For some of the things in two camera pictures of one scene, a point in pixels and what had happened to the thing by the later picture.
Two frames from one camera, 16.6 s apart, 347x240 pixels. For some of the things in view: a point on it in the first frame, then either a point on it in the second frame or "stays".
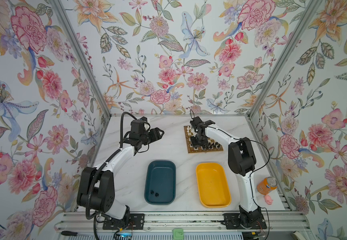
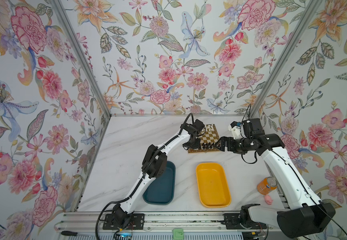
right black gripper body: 197,142 -> 239,146
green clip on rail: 178,234 stays
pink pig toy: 268,199 stays
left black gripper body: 142,139 -> 193,144
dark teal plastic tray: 160,182 stays
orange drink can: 267,185 stays
